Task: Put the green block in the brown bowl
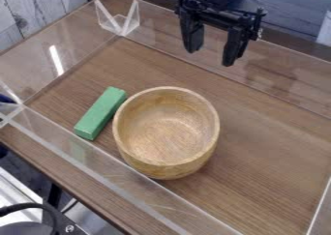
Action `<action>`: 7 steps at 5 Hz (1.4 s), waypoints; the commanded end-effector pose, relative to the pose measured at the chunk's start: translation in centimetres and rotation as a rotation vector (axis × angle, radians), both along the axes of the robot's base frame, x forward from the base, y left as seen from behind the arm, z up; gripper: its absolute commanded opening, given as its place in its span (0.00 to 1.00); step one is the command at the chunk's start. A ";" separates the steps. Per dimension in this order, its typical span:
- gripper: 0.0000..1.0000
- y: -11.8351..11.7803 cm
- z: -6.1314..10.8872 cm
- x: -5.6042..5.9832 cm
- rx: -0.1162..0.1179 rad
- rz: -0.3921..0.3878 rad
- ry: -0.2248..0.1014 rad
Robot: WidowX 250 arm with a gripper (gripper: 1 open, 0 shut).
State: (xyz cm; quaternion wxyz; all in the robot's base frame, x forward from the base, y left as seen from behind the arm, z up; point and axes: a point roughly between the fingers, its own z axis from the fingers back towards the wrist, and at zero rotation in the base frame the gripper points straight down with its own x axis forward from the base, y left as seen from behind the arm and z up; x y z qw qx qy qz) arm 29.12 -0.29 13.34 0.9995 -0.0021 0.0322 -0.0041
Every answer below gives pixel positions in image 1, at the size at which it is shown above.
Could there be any clear acrylic enclosure wall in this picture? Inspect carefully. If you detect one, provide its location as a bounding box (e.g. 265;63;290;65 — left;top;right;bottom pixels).
0;0;331;235

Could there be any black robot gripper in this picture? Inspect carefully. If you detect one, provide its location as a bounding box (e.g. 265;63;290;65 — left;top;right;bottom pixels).
176;0;266;67

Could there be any black cable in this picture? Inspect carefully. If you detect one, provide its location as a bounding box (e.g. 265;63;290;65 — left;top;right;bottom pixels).
0;202;60;235

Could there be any brown wooden bowl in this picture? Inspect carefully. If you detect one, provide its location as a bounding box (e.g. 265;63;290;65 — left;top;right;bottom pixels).
112;86;221;180

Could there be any green rectangular block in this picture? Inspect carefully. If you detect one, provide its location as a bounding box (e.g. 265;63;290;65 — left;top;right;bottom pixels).
73;87;126;140

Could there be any black metal bracket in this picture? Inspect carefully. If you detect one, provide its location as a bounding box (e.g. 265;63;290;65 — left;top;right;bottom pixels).
41;203;89;235

